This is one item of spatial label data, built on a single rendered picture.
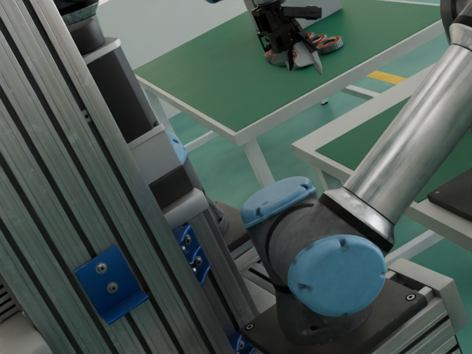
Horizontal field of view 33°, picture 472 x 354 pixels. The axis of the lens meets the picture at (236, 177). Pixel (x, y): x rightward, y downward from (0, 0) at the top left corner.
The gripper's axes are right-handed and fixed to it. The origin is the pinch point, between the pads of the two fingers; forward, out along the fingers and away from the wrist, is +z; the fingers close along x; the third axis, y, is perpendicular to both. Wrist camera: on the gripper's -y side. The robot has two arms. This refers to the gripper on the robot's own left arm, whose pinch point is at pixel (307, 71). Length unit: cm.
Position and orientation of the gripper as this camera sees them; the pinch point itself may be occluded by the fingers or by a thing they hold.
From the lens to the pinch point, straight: 200.1
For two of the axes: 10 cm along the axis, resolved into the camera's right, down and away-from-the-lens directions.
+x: 4.6, 1.7, -8.7
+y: -8.0, 5.1, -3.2
